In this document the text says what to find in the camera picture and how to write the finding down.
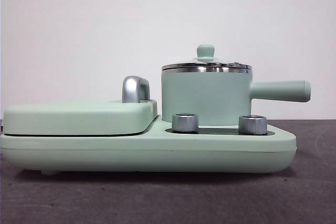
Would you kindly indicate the mint green breakfast machine base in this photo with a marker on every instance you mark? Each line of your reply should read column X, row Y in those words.
column 78, row 153

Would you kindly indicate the mint green grill cover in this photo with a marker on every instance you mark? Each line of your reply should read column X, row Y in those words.
column 65, row 119

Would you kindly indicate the glass lid with green knob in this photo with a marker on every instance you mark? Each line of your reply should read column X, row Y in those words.
column 206, row 51

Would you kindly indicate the silver control knob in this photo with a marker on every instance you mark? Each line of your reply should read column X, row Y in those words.
column 185, row 123
column 252, row 125

